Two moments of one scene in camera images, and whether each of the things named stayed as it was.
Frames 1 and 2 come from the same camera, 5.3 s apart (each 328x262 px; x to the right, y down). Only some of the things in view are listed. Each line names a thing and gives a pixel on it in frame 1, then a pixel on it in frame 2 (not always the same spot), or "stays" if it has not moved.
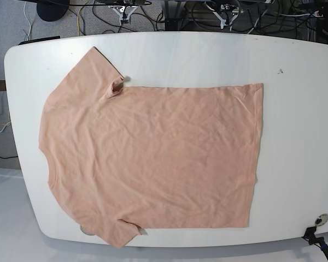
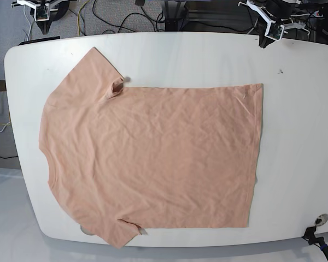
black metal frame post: [174, 12] stays
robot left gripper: [227, 14] -> [276, 27]
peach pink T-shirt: [159, 158] stays
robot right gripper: [124, 12] -> [42, 5]
